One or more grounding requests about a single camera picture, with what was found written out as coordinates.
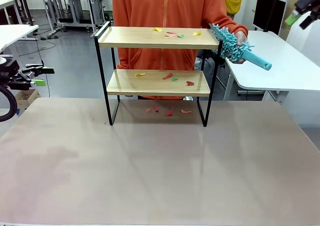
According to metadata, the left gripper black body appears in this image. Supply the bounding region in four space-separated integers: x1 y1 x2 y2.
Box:
0 70 32 91

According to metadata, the black stand pole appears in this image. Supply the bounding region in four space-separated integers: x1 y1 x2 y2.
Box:
19 0 35 27
264 0 281 33

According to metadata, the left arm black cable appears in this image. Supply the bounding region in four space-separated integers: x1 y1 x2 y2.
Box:
0 85 18 123

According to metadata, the white table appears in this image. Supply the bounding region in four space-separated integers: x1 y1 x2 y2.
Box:
224 30 320 104
0 24 40 71

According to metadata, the black metal shelf frame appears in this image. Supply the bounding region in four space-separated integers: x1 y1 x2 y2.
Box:
93 21 224 128

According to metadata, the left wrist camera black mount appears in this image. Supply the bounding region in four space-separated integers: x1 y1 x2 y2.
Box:
0 57 21 73

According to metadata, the wooden shelf board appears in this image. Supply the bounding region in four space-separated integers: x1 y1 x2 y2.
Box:
106 69 211 98
97 27 221 49

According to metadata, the white desk with dark shelf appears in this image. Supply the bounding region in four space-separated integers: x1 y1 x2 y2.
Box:
0 0 31 26

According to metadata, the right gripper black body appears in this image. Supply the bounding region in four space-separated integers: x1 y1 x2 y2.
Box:
294 0 320 14

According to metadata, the person's left forearm orange sleeve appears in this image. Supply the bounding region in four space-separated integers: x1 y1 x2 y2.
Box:
212 15 249 40

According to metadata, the teal microfiber duster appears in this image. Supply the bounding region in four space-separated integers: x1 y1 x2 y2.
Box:
208 23 273 72

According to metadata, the cardboard box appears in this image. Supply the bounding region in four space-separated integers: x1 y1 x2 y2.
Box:
15 88 41 109

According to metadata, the black monitor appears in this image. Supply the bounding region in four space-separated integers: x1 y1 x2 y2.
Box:
252 0 287 36

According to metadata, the person's left hand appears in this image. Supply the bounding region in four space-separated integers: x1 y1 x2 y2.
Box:
228 31 248 65

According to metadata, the person in orange hoodie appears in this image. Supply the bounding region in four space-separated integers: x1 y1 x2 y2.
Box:
111 0 249 101

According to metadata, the cardboard sheet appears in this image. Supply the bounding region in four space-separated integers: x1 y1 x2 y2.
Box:
278 0 304 39

